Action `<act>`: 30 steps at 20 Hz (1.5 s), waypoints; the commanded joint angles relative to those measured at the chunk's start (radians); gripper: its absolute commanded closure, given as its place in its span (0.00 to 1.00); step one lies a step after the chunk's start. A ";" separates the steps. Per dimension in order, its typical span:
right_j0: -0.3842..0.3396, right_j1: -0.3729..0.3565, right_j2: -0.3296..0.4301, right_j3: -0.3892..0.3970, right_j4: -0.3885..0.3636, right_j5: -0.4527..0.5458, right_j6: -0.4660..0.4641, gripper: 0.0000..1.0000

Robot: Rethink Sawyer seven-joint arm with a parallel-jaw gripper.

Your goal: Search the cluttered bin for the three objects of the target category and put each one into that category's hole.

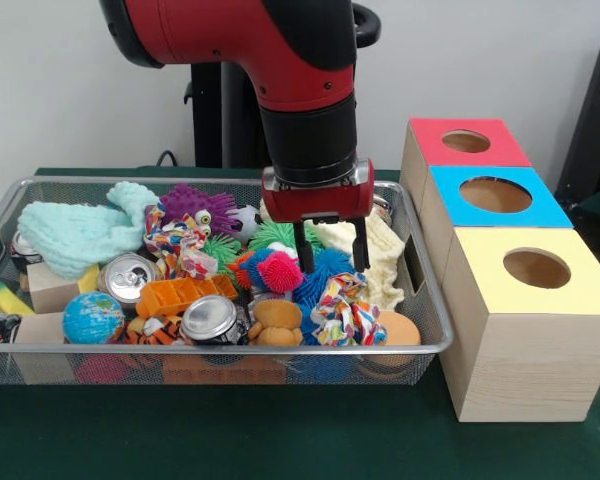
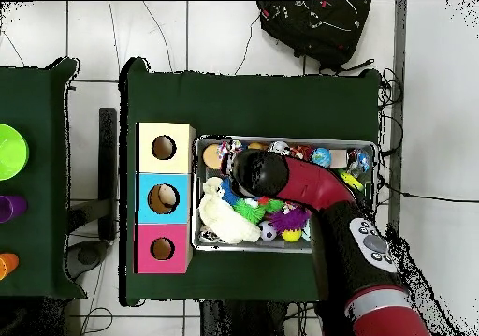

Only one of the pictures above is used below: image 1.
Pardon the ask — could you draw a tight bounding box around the blue spiky ball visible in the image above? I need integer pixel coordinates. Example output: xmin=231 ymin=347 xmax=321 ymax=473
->
xmin=292 ymin=247 xmax=364 ymax=306

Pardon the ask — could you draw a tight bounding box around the purple spiky ball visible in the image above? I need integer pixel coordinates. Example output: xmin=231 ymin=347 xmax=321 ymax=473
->
xmin=158 ymin=182 xmax=239 ymax=236

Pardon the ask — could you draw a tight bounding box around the cream cloth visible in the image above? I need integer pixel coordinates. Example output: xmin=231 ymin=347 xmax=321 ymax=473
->
xmin=258 ymin=197 xmax=406 ymax=311

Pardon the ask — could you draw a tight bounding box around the orange plastic crate toy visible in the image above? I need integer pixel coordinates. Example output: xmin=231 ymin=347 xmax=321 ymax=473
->
xmin=136 ymin=273 xmax=240 ymax=319

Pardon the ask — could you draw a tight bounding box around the small soccer ball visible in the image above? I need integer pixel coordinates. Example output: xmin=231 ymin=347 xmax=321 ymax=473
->
xmin=227 ymin=203 xmax=262 ymax=244

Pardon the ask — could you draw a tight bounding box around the orange plush toy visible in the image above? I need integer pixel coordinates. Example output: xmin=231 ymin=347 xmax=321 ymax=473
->
xmin=248 ymin=298 xmax=305 ymax=347

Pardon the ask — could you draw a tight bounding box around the colourful knotted rope toy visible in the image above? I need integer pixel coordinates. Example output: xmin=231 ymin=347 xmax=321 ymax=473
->
xmin=143 ymin=203 xmax=217 ymax=281
xmin=310 ymin=272 xmax=389 ymax=347

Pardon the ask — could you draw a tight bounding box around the wooden box with three holes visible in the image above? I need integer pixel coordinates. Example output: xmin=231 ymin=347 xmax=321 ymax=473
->
xmin=398 ymin=117 xmax=600 ymax=424

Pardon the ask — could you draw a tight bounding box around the mint green cloth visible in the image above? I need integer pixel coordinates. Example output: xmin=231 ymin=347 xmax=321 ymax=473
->
xmin=17 ymin=180 xmax=160 ymax=280

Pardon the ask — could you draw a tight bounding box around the silver drink can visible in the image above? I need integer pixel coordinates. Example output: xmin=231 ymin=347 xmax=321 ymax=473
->
xmin=179 ymin=294 xmax=241 ymax=346
xmin=99 ymin=253 xmax=160 ymax=307

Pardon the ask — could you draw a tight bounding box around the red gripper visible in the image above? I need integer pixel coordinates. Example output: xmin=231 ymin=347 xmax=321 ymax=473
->
xmin=259 ymin=158 xmax=376 ymax=275

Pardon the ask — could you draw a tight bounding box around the silver mesh bin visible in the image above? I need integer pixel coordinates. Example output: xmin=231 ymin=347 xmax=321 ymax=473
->
xmin=0 ymin=175 xmax=455 ymax=386

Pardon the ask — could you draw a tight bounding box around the blue globe ball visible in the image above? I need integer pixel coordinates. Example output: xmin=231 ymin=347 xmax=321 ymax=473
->
xmin=61 ymin=291 xmax=126 ymax=345

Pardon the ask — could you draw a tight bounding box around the pink spiky ball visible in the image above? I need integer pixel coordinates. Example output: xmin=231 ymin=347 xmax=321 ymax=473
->
xmin=257 ymin=251 xmax=306 ymax=294

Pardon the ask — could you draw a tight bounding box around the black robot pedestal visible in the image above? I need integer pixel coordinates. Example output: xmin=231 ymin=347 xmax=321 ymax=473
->
xmin=183 ymin=0 xmax=382 ymax=170

